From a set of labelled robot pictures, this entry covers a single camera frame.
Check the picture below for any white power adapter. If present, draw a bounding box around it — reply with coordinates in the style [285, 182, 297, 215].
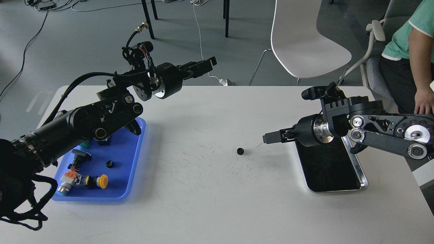
[219, 78, 235, 86]

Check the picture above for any yellow push button switch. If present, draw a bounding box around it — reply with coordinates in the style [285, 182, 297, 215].
[80, 174, 109, 189]

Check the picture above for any orange grey contact block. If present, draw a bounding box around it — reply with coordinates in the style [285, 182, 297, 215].
[57, 170, 82, 196]

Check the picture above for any black selector switch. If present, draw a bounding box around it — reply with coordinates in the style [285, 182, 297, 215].
[67, 149, 92, 171]

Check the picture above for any person's hand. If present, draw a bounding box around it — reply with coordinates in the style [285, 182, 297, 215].
[414, 88, 434, 115]

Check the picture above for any person in green shirt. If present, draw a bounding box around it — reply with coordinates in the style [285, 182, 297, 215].
[379, 0, 434, 114]

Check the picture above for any blue plastic tray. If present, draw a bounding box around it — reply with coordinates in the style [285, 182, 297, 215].
[52, 118, 146, 203]

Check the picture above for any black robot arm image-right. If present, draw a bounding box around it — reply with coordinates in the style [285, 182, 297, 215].
[262, 82, 434, 160]

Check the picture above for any black table leg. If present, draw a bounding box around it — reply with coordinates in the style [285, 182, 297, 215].
[222, 0, 230, 38]
[141, 0, 159, 40]

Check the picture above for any black cable on floor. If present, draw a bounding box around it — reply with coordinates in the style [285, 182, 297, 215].
[0, 10, 50, 99]

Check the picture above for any black table leg left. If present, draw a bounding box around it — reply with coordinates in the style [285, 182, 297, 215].
[141, 0, 159, 40]

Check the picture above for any silver metal tray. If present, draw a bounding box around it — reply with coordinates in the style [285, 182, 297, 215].
[295, 136, 368, 193]

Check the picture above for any white plastic chair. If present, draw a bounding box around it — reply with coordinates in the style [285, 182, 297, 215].
[270, 0, 352, 80]

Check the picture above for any grey office chair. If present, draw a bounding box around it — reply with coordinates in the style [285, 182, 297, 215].
[338, 0, 421, 101]

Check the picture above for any black table leg right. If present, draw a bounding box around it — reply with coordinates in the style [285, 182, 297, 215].
[222, 0, 230, 38]

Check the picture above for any green push button switch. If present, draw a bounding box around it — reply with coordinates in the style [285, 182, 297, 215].
[79, 140, 90, 148]

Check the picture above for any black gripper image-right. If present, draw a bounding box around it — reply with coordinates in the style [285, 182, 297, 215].
[263, 114, 331, 147]

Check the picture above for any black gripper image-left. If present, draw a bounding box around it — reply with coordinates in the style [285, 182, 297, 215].
[149, 57, 217, 99]

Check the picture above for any white cable on floor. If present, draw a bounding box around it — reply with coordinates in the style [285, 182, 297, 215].
[190, 0, 224, 82]

